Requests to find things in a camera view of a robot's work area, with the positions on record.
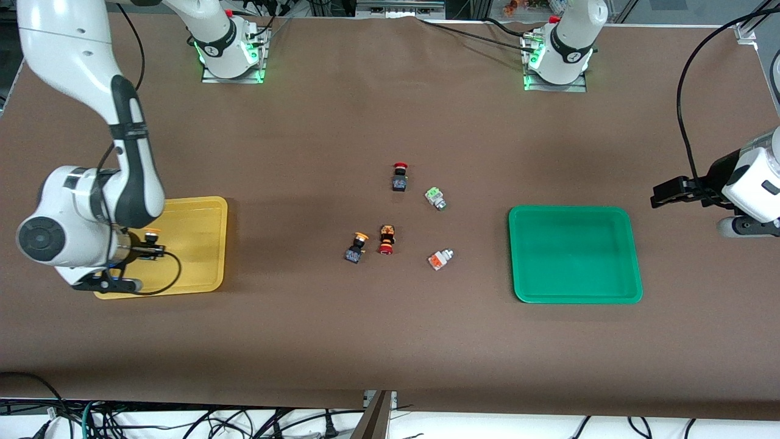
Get yellow plastic tray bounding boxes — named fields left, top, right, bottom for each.
left=94, top=196, right=229, bottom=300

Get green plastic tray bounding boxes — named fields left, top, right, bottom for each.
left=508, top=205, right=644, bottom=304

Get colourful background objects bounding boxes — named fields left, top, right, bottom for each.
left=503, top=0, right=570, bottom=16

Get brown table cover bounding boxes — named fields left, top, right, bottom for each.
left=0, top=11, right=780, bottom=421

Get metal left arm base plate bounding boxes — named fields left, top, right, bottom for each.
left=523, top=30, right=589, bottom=93

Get black floor cable arc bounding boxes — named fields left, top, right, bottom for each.
left=0, top=372, right=66, bottom=416

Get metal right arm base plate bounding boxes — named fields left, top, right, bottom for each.
left=201, top=24, right=267, bottom=84

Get green floor cable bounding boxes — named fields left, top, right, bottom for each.
left=81, top=399, right=101, bottom=439

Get tangled black floor cables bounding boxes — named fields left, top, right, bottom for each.
left=97, top=405, right=342, bottom=439

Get short black table cable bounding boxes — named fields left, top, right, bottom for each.
left=486, top=17, right=528, bottom=36

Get long black table cable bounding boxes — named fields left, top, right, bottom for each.
left=417, top=18, right=537, bottom=49

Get brown table leg post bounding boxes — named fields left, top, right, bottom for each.
left=350, top=390, right=391, bottom=439

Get aluminium frame rail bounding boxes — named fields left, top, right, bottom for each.
left=356, top=0, right=445, bottom=19

